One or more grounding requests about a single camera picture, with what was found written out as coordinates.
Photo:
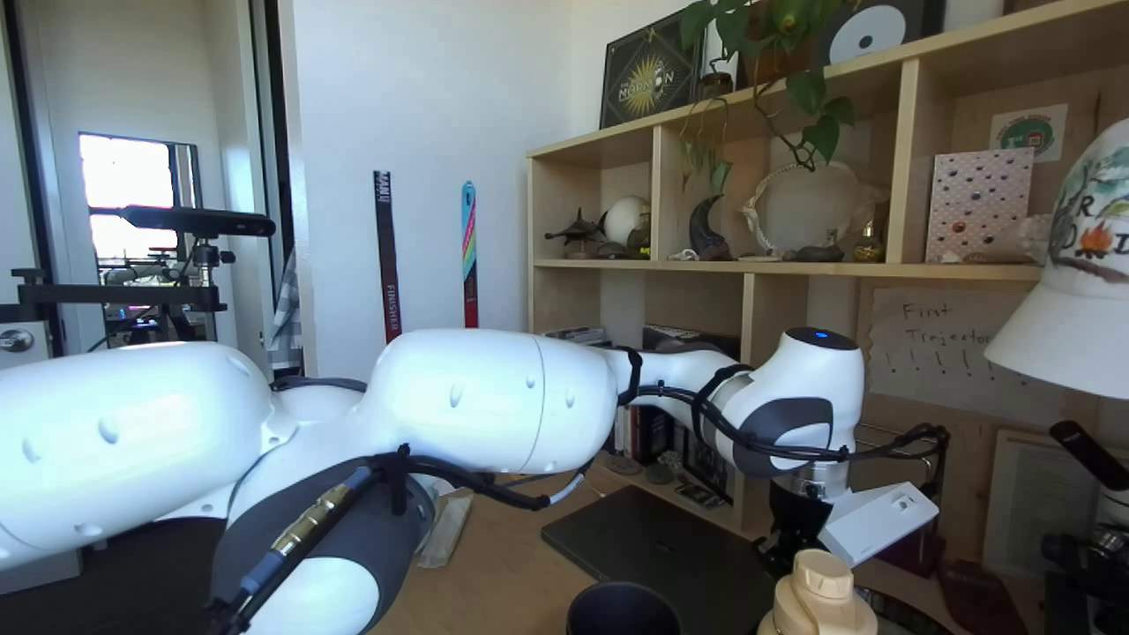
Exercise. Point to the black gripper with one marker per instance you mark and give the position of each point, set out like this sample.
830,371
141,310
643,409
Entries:
793,522

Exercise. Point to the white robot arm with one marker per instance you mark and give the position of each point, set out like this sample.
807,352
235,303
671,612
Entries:
324,492

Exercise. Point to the cream water bottle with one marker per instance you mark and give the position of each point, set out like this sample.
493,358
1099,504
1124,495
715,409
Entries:
816,597

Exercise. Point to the dark grey desk mat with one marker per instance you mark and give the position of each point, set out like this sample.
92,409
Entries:
702,571

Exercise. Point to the black mug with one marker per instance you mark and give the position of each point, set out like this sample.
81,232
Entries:
622,606

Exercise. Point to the framed picture on shelf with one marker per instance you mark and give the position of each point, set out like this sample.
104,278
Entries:
1033,492

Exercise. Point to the black microscope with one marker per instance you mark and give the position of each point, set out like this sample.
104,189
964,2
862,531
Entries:
1086,571

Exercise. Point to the white baseball cap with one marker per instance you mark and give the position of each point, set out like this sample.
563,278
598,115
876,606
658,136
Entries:
1074,322

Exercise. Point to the small figurines on shelf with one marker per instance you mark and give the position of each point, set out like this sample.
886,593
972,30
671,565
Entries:
619,231

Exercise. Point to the wooden shelf unit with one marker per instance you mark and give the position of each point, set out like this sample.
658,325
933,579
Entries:
746,243

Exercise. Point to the dotted white card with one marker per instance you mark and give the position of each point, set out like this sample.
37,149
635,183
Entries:
979,202

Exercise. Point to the green potted plant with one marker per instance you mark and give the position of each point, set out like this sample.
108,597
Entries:
779,55

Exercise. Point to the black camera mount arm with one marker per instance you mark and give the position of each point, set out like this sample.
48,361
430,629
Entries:
162,292

